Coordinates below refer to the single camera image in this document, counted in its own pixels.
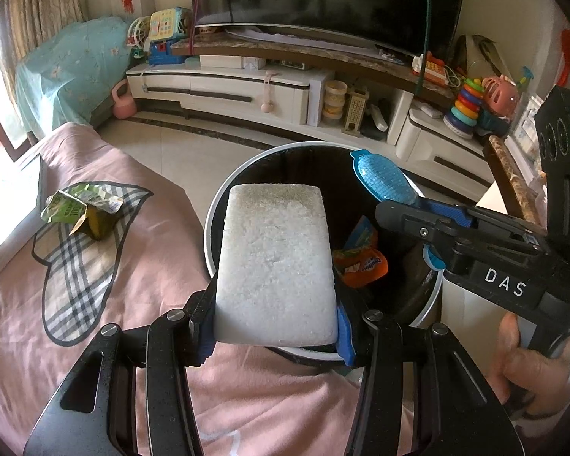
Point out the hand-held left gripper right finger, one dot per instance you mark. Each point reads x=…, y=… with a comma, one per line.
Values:
x=344, y=337

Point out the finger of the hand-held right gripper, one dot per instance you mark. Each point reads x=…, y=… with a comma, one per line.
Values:
x=408, y=221
x=449, y=211

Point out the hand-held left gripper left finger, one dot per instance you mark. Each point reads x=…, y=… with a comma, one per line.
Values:
x=204, y=349

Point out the blue plastic bottle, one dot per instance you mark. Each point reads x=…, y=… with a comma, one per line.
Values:
x=384, y=178

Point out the orange snack packet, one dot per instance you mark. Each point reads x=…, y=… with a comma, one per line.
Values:
x=361, y=268

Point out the white foam block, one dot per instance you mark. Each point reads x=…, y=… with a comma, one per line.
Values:
x=275, y=266

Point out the black white-rimmed trash bin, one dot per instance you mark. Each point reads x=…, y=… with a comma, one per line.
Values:
x=308, y=166

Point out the person's right hand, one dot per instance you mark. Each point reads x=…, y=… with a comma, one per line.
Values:
x=527, y=375

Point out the brown marble side table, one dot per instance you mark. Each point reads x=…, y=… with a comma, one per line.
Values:
x=513, y=175

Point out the pink blanket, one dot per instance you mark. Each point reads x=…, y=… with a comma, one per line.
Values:
x=123, y=294

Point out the white remote control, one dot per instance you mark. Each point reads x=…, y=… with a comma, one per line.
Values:
x=379, y=118

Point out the wooden toy rack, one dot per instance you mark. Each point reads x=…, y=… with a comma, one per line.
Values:
x=356, y=111

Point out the pink toy helmet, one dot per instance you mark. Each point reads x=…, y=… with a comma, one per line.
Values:
x=501, y=95

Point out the stack of yellow tubs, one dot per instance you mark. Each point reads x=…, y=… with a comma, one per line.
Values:
x=335, y=102

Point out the red toy telephone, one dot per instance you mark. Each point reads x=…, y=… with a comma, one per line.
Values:
x=427, y=69

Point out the crushed green carton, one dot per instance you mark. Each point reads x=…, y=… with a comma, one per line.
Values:
x=71, y=209

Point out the green hoop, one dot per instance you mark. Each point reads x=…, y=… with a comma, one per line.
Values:
x=427, y=19

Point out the black router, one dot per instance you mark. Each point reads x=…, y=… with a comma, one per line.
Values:
x=290, y=63

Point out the white television cabinet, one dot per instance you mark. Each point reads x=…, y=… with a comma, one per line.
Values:
x=218, y=90

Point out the white box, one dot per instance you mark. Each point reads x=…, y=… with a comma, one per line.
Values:
x=221, y=61

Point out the pink kettlebell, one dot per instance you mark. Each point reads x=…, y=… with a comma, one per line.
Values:
x=122, y=104

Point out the toy cash register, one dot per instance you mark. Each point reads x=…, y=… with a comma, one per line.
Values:
x=166, y=33

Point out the teal cover cloth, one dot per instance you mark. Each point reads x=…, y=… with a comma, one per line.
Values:
x=71, y=71

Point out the white toy basket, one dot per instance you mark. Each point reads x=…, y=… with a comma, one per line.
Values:
x=137, y=33

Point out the brown patterned curtain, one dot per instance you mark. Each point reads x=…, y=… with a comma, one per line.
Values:
x=38, y=0

